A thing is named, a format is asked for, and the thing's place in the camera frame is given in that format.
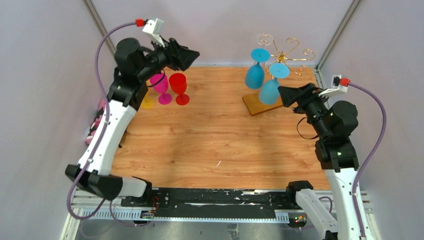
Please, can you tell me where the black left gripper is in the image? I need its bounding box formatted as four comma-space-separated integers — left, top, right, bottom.
137, 34, 199, 82

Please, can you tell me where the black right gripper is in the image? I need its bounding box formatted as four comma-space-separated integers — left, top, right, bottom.
277, 81, 330, 138

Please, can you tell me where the blue wine glass front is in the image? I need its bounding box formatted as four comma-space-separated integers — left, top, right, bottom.
258, 63, 290, 105

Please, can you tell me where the blue wine glass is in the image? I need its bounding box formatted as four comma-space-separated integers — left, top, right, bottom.
244, 48, 271, 90
258, 63, 290, 105

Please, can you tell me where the red wine glass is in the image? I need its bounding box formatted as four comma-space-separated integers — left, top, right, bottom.
168, 73, 190, 106

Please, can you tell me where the magenta wine glass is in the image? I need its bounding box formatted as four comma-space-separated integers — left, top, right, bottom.
150, 73, 173, 105

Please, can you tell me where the yellow wine glass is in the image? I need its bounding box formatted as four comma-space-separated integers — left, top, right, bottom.
140, 87, 155, 109

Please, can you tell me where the clear wine glass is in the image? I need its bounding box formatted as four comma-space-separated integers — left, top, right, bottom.
256, 33, 274, 46

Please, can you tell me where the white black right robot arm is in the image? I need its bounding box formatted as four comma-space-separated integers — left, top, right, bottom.
278, 78, 376, 240

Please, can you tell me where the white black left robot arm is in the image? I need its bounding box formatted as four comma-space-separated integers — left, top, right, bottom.
65, 38, 200, 207

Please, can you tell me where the wooden rack base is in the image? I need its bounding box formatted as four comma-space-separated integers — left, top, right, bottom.
241, 91, 283, 117

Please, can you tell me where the pink camouflage cloth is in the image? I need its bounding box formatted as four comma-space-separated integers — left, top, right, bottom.
85, 98, 106, 146

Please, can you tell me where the gold wire glass rack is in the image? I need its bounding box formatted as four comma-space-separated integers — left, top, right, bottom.
261, 37, 316, 76

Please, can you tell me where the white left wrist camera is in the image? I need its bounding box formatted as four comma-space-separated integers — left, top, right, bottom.
142, 18, 166, 48

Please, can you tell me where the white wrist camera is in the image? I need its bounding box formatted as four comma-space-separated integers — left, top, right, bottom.
142, 18, 166, 48
318, 74, 348, 99

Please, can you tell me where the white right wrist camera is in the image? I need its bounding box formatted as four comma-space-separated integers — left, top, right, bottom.
318, 74, 348, 99

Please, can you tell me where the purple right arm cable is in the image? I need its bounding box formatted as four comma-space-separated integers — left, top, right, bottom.
298, 78, 388, 239

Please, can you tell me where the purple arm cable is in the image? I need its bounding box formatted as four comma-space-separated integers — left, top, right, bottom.
66, 20, 157, 228
298, 78, 388, 239

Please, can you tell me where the black mounting base plate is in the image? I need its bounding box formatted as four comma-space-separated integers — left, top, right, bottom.
120, 187, 303, 221

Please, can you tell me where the aluminium frame rail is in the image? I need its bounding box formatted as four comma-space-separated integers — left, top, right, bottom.
69, 190, 373, 223

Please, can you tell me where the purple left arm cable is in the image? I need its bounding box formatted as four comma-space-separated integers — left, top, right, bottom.
66, 20, 157, 228

